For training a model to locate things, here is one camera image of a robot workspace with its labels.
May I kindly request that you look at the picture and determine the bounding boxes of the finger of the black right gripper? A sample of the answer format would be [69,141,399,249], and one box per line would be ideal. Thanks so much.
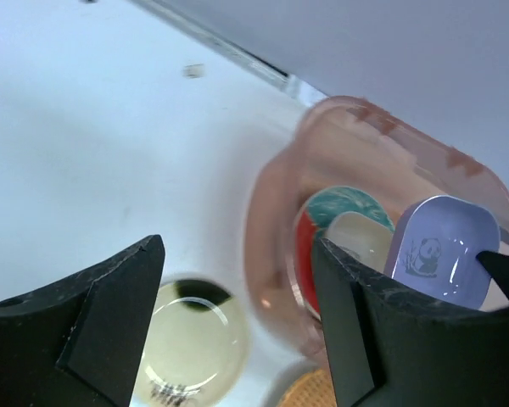
[476,251,509,300]

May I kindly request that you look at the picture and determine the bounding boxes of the round woven bamboo plate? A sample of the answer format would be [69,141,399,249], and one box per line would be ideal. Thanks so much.
[277,369,337,407]

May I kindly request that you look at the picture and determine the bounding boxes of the red and teal plate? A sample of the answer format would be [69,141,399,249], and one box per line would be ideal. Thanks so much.
[294,186,395,319]

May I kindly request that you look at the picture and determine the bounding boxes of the purple square dish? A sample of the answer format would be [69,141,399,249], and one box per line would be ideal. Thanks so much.
[383,195,501,309]

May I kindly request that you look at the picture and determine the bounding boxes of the cream round plate black mark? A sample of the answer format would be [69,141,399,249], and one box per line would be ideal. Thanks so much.
[133,278,250,406]

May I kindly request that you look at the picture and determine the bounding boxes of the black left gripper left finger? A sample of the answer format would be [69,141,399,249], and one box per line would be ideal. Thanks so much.
[0,235,165,406]

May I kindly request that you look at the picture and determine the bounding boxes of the pink translucent plastic bin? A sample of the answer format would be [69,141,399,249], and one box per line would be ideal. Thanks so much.
[244,97,509,366]

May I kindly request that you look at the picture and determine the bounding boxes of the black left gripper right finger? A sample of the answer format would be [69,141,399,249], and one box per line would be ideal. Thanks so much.
[312,238,509,406]

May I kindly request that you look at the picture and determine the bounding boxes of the cream square dish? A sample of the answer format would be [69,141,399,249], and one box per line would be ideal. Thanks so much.
[324,211,394,273]

